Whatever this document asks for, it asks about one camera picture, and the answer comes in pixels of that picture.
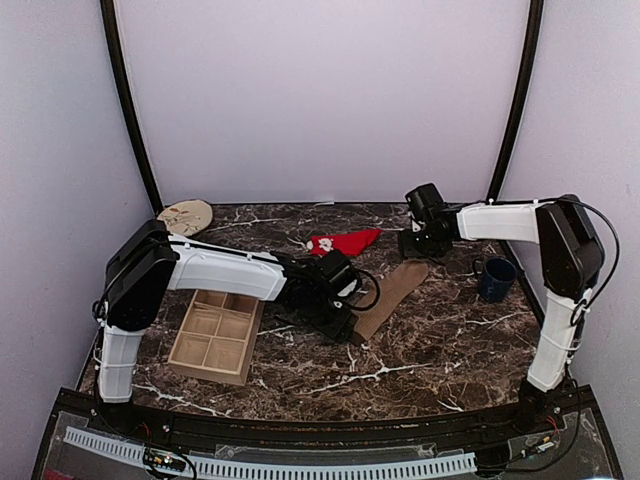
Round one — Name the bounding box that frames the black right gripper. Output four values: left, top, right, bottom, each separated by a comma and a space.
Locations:
399, 225, 447, 259

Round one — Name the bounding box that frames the tan ribbed sock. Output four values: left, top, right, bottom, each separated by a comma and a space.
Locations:
350, 260, 429, 345

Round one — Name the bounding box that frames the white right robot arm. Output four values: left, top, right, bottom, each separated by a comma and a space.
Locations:
398, 184, 608, 392

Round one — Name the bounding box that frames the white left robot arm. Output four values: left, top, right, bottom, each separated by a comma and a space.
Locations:
92, 220, 360, 436

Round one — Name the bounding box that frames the red patterned sock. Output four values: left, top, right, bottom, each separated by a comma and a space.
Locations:
306, 229, 382, 257

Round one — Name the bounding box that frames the dark blue mug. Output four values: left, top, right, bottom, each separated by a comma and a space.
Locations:
472, 257, 517, 303

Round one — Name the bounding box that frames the wooden compartment tray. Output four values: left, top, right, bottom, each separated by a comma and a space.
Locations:
168, 290, 264, 386

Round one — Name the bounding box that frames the small green circuit board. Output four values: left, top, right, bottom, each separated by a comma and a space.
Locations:
143, 449, 187, 472

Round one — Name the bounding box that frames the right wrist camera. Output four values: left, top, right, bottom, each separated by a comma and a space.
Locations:
405, 183, 445, 221

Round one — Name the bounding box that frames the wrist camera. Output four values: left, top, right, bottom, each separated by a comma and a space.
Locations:
405, 183, 445, 221
316, 250, 362, 299

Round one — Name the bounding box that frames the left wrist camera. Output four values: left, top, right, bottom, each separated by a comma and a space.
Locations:
316, 250, 362, 299

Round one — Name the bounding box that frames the white slotted cable duct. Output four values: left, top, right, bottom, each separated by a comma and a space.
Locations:
62, 427, 477, 479

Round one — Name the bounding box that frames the right black frame post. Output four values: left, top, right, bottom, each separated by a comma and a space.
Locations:
487, 0, 545, 202

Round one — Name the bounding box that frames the black frame post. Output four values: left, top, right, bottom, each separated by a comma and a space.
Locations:
487, 0, 545, 202
99, 0, 164, 215

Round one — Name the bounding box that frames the black front rail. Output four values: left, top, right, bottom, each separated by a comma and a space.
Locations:
49, 384, 596, 451

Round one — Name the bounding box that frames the left black frame post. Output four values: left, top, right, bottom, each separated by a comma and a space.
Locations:
99, 0, 164, 215

